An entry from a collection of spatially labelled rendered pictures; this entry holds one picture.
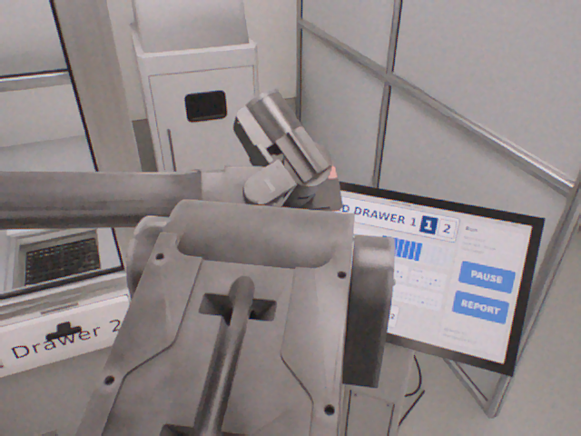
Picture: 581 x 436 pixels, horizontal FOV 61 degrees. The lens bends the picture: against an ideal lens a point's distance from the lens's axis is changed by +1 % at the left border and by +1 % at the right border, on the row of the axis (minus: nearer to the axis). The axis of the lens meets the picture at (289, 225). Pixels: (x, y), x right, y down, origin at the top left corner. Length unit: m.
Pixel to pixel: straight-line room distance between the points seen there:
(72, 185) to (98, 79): 0.45
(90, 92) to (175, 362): 0.84
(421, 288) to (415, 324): 0.07
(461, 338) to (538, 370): 1.42
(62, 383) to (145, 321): 1.27
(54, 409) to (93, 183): 1.04
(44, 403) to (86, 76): 0.87
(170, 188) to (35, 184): 0.13
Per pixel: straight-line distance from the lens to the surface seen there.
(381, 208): 1.04
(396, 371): 1.28
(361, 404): 1.42
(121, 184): 0.53
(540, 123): 1.61
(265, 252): 0.19
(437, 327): 1.03
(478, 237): 1.04
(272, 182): 0.53
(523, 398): 2.32
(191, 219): 0.20
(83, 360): 1.38
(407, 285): 1.03
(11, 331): 1.25
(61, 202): 0.54
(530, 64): 1.62
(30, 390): 1.44
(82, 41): 0.95
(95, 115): 1.00
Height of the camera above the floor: 1.74
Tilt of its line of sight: 36 degrees down
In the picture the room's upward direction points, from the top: straight up
